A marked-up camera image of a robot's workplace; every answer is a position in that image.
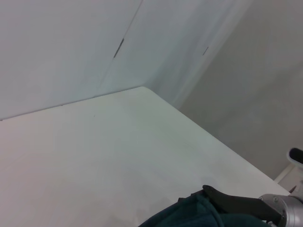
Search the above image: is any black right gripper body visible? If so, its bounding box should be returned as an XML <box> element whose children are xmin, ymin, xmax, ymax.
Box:
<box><xmin>202</xmin><ymin>184</ymin><xmax>286</xmax><ymax>223</ymax></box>

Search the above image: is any dark teal insulated lunch bag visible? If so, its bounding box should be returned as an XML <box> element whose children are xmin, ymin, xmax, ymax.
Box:
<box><xmin>137</xmin><ymin>193</ymin><xmax>280</xmax><ymax>227</ymax></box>

